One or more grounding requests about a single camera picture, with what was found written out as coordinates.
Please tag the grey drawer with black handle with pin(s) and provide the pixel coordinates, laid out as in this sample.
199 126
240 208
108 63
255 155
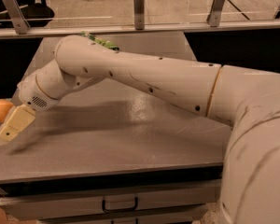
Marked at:
109 201

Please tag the middle metal rail bracket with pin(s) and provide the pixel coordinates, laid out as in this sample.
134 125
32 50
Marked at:
139 14

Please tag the lower grey drawer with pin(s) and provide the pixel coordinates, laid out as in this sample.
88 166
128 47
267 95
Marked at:
167 215

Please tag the metal rail bracket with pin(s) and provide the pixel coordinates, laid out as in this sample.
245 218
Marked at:
214 16
20 24
139 14

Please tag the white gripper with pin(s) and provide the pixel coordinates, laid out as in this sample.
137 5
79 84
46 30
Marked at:
34 96

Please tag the green rice chip bag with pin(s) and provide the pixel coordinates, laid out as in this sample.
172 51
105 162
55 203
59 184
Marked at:
104 42

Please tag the right metal rail bracket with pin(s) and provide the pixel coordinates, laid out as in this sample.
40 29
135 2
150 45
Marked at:
214 16

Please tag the black office chair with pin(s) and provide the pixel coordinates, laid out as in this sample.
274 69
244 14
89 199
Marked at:
36 12

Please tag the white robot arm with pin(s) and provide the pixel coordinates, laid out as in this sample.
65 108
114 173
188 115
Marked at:
98 136

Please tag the orange fruit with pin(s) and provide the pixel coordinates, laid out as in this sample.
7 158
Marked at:
5 106

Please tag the left metal rail bracket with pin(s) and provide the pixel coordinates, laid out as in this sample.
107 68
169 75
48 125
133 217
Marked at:
20 24

